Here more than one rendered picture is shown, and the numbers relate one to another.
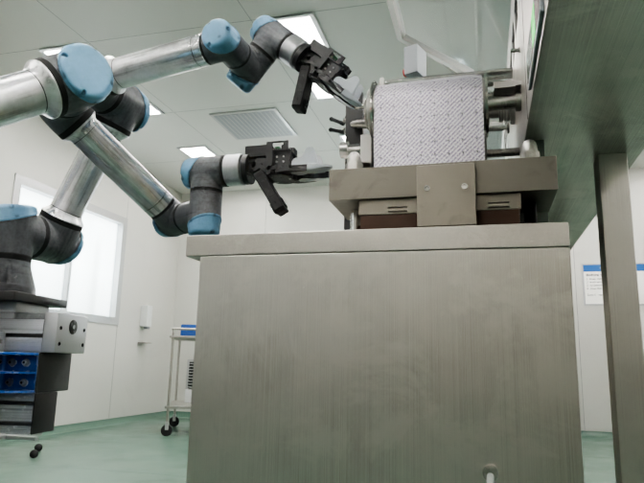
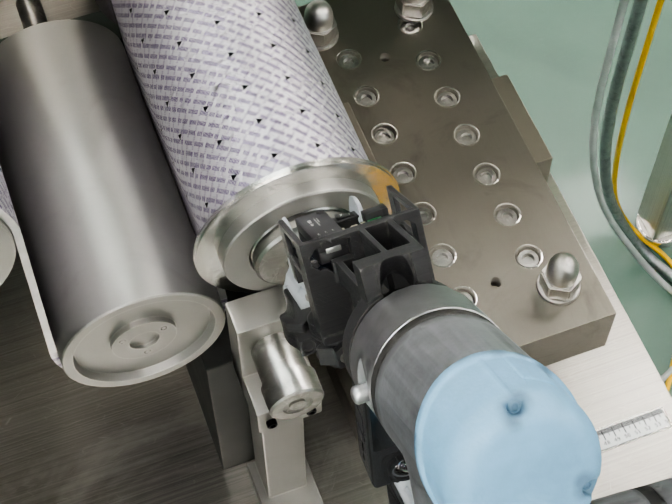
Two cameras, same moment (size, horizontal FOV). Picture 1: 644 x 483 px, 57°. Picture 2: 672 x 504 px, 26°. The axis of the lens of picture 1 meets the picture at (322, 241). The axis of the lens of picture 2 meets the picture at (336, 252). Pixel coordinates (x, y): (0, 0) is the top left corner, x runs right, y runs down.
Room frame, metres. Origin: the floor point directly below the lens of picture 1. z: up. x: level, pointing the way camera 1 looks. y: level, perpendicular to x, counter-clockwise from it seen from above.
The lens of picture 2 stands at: (1.59, 0.31, 2.09)
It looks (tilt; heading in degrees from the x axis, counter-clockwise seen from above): 60 degrees down; 234
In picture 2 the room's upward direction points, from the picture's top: straight up
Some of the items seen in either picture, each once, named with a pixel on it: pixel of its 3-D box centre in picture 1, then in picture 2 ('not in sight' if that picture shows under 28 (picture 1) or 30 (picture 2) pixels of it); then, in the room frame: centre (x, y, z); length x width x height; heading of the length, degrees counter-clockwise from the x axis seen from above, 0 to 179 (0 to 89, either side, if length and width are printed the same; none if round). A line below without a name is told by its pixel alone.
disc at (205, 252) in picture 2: (376, 113); (297, 227); (1.31, -0.12, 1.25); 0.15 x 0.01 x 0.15; 165
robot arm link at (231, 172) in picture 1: (238, 170); not in sight; (1.34, 0.20, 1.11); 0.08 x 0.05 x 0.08; 165
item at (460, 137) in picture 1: (427, 157); not in sight; (1.22, -0.22, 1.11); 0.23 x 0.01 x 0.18; 75
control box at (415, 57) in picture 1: (413, 63); not in sight; (1.84, -0.29, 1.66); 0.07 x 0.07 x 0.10; 54
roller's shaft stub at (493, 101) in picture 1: (504, 102); not in sight; (1.24, -0.40, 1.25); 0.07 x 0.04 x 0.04; 75
